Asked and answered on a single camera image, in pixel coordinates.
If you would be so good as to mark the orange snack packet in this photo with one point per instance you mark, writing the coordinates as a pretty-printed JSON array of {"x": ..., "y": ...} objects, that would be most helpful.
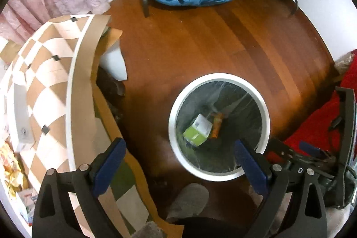
[{"x": 217, "y": 125}]

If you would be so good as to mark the round white trash bin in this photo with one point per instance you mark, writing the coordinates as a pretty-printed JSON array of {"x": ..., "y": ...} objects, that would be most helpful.
[{"x": 174, "y": 143}]

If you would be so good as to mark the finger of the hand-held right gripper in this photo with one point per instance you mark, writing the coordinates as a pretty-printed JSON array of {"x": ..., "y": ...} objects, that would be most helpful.
[
  {"x": 281, "y": 153},
  {"x": 312, "y": 149}
]

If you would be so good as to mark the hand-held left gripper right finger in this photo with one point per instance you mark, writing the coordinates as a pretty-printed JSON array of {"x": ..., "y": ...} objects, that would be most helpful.
[{"x": 251, "y": 168}]

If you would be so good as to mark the grey slipper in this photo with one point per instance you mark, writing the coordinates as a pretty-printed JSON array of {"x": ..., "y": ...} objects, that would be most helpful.
[
  {"x": 189, "y": 199},
  {"x": 150, "y": 231}
]

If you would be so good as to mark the red blanket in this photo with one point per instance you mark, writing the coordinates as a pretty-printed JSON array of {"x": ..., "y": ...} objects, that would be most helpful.
[{"x": 315, "y": 121}]

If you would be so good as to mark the person's dark trouser leg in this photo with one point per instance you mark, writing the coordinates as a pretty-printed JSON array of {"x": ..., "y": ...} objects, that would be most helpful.
[{"x": 212, "y": 228}]

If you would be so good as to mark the pink and white packet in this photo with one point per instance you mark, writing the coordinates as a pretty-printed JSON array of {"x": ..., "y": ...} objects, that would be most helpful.
[{"x": 26, "y": 207}]

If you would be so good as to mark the clear plastic bag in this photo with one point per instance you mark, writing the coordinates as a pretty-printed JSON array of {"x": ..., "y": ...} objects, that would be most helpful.
[{"x": 344, "y": 63}]

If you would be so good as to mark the brown checkered tablecloth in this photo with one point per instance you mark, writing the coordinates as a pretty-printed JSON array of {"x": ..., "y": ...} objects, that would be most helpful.
[{"x": 55, "y": 73}]

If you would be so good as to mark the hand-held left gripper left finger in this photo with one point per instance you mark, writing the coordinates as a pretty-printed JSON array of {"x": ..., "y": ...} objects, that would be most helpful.
[{"x": 110, "y": 165}]

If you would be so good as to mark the clear plastic bin liner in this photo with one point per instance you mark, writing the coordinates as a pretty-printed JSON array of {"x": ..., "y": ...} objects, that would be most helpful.
[{"x": 239, "y": 112}]

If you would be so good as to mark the green and white carton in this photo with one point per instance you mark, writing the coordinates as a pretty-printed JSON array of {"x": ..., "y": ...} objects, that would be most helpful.
[{"x": 196, "y": 133}]

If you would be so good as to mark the yellow snack packet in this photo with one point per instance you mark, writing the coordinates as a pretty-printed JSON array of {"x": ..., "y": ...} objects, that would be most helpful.
[{"x": 11, "y": 171}]

